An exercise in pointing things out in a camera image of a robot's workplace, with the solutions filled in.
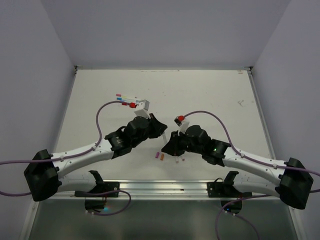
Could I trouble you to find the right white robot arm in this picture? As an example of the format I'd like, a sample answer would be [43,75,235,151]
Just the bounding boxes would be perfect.
[161,125,314,210]

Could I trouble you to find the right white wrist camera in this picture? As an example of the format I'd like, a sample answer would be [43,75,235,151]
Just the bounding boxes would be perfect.
[174,115,190,134]

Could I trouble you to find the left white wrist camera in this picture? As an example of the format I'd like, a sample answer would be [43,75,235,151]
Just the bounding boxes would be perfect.
[134,99,150,119]

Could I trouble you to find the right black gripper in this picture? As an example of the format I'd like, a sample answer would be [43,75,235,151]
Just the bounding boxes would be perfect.
[161,128,204,156]

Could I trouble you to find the pink capped white pen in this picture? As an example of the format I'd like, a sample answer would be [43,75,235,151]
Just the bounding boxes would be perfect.
[116,93,137,99]

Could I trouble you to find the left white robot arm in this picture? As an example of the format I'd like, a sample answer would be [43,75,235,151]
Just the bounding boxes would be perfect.
[23,114,168,202]

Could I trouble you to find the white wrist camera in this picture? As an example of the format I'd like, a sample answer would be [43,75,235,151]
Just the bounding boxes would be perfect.
[174,115,190,134]
[134,99,150,119]

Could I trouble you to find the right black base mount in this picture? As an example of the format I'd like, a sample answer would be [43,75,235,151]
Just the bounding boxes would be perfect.
[206,171,252,215]

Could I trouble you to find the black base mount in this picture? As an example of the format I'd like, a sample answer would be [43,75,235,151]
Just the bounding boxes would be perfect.
[206,171,252,215]
[74,170,120,213]

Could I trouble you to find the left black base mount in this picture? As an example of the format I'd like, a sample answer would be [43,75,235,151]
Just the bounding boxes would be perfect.
[74,170,120,213]

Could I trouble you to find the aluminium mounting rail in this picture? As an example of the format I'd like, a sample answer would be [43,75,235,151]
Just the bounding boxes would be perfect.
[59,178,296,201]

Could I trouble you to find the blue capped white pen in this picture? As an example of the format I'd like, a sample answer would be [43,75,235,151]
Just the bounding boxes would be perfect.
[116,98,139,103]

